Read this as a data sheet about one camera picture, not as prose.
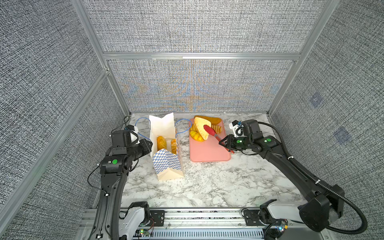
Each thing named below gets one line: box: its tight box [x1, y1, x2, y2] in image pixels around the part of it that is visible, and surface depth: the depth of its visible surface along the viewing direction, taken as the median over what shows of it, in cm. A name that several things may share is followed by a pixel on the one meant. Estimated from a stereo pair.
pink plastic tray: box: [189, 119, 231, 162], surface depth 97 cm
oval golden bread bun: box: [157, 135, 167, 151], surface depth 97 cm
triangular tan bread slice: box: [194, 117, 212, 140], surface depth 89 cm
